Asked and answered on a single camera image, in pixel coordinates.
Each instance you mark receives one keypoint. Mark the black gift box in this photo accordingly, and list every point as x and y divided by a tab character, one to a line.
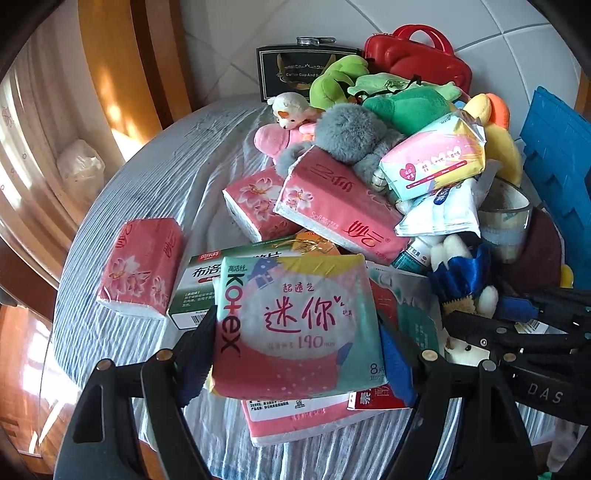
291	69

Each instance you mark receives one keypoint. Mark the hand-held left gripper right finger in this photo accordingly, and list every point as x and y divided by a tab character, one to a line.
397	362

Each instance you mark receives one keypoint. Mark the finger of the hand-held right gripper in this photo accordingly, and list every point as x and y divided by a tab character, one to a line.
515	308
485	334

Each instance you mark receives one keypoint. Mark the clear plastic bag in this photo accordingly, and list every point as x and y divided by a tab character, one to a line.
78	166

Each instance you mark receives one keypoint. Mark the beige curtain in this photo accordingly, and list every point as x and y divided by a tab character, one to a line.
27	138

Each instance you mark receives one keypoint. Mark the clear glass cup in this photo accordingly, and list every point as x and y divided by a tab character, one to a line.
503	226

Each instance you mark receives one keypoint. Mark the blue white plush toy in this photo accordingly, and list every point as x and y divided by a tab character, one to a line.
461	281

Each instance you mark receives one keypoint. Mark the teal pink sanitary pad pack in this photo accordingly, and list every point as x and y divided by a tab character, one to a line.
295	323

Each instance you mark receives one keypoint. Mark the green white medicine box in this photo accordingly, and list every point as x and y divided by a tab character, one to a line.
198	281

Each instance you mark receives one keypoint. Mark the white monkey plush toy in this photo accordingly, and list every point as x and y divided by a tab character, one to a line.
287	108

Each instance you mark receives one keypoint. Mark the white teal tube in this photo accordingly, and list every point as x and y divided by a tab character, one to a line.
411	256

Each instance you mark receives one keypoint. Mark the grey striped bedsheet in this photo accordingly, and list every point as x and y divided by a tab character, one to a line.
152	184

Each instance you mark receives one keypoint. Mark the pink plush toy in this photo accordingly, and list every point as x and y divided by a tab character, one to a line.
272	138

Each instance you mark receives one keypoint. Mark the large pink floral tissue pack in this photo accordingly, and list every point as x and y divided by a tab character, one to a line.
341	203

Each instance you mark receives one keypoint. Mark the small red white box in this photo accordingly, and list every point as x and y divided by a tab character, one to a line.
374	398

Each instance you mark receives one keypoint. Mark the white blue wipes packet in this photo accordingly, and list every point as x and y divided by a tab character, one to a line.
443	207

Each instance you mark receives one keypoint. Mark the white pink sanitary pad pack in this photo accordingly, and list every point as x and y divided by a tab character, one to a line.
434	159

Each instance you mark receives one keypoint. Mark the maroon round object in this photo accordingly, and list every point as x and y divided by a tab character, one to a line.
540	258

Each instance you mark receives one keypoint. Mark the pink white flat packet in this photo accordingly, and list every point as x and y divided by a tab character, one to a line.
295	420

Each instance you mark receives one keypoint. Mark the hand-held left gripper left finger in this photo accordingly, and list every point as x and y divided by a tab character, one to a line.
194	374

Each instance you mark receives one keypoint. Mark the dark green plush toy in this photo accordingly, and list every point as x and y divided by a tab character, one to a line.
406	108

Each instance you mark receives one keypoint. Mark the red toy suitcase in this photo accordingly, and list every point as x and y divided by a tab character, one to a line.
415	60

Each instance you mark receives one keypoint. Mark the small pink tissue pack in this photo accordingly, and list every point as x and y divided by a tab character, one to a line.
138	267

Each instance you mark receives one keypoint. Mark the white padded headboard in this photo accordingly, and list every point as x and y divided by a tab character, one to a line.
240	27

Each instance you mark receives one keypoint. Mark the lime green plush toy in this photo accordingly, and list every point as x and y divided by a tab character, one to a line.
330	83

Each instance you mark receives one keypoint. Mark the grey plush toy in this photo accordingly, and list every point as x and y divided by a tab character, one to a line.
341	131

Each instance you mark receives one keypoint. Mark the white green packet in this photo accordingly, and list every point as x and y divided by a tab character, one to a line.
411	318

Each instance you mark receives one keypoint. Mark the yellow plush toy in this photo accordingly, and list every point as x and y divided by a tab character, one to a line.
496	138

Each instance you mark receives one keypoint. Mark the orange packet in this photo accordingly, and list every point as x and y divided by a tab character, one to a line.
318	244

